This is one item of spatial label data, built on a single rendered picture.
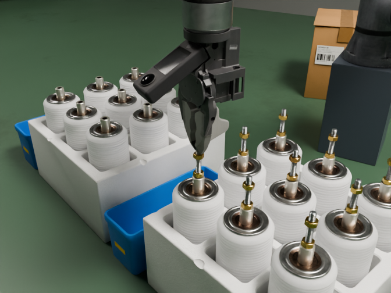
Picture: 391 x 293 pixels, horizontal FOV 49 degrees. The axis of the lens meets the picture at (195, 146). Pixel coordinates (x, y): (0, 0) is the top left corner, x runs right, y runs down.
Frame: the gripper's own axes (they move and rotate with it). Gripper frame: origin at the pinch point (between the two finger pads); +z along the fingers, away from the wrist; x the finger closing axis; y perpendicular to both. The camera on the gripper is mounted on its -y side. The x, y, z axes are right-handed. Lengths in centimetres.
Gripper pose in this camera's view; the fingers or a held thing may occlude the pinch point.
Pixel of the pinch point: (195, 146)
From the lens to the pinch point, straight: 73.5
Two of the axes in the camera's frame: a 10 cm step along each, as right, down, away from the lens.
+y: 8.4, -2.8, 4.7
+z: 0.0, 8.6, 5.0
